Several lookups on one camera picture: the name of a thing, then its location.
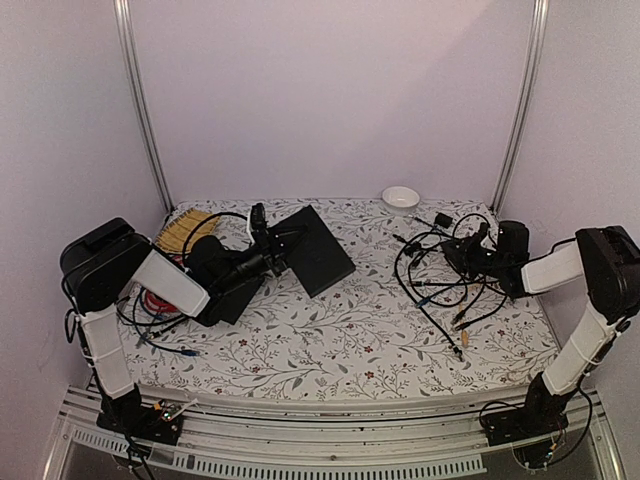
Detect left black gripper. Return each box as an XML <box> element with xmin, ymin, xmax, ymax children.
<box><xmin>216</xmin><ymin>225</ymin><xmax>312</xmax><ymax>296</ymax></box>

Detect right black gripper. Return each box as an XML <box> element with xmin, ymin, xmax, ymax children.
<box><xmin>443</xmin><ymin>232</ymin><xmax>510</xmax><ymax>281</ymax></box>

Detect yellow ethernet cable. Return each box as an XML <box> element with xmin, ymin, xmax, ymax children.
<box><xmin>457</xmin><ymin>284</ymin><xmax>481</xmax><ymax>347</ymax></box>

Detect black TP-Link network switch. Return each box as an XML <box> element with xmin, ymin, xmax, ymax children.
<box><xmin>274</xmin><ymin>205</ymin><xmax>356</xmax><ymax>298</ymax></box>

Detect black ethernet cable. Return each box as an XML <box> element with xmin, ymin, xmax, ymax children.
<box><xmin>392</xmin><ymin>212</ymin><xmax>516</xmax><ymax>362</ymax></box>

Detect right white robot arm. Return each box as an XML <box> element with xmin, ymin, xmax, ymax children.
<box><xmin>442</xmin><ymin>221</ymin><xmax>639</xmax><ymax>445</ymax></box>

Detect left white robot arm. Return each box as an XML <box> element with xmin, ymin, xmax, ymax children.
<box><xmin>60</xmin><ymin>217</ymin><xmax>306</xmax><ymax>445</ymax></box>

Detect white bowl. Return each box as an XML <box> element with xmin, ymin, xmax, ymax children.
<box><xmin>381</xmin><ymin>186</ymin><xmax>421</xmax><ymax>212</ymax></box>

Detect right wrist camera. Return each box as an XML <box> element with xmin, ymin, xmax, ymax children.
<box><xmin>477</xmin><ymin>222</ymin><xmax>493</xmax><ymax>244</ymax></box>

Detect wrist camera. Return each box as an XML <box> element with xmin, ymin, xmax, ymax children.
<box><xmin>477</xmin><ymin>222</ymin><xmax>493</xmax><ymax>244</ymax></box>
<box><xmin>248</xmin><ymin>202</ymin><xmax>268</xmax><ymax>247</ymax></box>

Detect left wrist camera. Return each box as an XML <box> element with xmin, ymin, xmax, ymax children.
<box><xmin>248</xmin><ymin>202</ymin><xmax>268</xmax><ymax>247</ymax></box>

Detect red ethernet cables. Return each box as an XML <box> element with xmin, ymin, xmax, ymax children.
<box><xmin>142</xmin><ymin>254</ymin><xmax>184</xmax><ymax>314</ymax></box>

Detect aluminium front rail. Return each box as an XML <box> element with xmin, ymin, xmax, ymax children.
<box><xmin>43</xmin><ymin>386</ymin><xmax>626</xmax><ymax>479</ymax></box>

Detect right aluminium frame post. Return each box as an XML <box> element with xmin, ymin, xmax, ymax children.
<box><xmin>490</xmin><ymin>0</ymin><xmax>550</xmax><ymax>215</ymax></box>

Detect aluminium frame post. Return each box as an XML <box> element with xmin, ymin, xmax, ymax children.
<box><xmin>490</xmin><ymin>0</ymin><xmax>550</xmax><ymax>215</ymax></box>
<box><xmin>113</xmin><ymin>0</ymin><xmax>175</xmax><ymax>213</ymax></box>

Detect left aluminium frame post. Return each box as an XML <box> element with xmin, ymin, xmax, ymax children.
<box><xmin>113</xmin><ymin>0</ymin><xmax>175</xmax><ymax>213</ymax></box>

